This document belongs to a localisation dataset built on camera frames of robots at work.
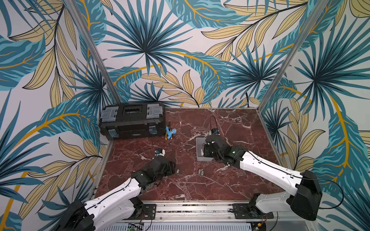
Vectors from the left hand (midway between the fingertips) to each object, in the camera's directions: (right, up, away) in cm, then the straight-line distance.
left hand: (171, 167), depth 83 cm
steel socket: (+3, -4, +3) cm, 6 cm away
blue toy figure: (-3, +18, +18) cm, 26 cm away
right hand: (+19, +12, -2) cm, 22 cm away
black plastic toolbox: (-24, +27, +6) cm, 36 cm away
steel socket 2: (+16, -4, +3) cm, 17 cm away
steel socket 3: (+18, -4, +3) cm, 19 cm away
